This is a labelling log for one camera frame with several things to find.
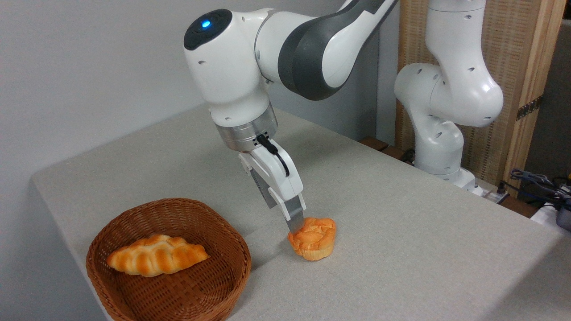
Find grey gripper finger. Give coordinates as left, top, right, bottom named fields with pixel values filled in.
left=249, top=167, right=279, bottom=210
left=277, top=193, right=308, bottom=234

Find wooden rattan screen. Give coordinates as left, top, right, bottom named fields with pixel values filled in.
left=395, top=0, right=568, bottom=198

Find metal screen hinge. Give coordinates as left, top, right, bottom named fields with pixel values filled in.
left=516, top=95, right=544, bottom=121

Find long braided bread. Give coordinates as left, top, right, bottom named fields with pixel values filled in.
left=107, top=234, right=210, bottom=277

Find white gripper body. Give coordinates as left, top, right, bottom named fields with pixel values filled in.
left=238, top=139, right=305, bottom=206

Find tangled dark cables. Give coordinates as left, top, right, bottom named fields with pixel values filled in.
left=497, top=168, right=571, bottom=210

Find white box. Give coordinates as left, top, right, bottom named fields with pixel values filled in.
left=530, top=202, right=571, bottom=236

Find brown wicker basket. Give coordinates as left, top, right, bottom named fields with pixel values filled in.
left=86, top=198, right=252, bottom=321

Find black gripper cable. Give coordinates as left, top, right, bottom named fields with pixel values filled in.
left=256, top=134, right=290, bottom=178

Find round knotted bread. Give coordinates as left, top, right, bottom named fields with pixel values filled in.
left=287, top=217, right=337, bottom=262

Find blue-grey device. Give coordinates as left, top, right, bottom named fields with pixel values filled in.
left=556, top=198, right=571, bottom=231

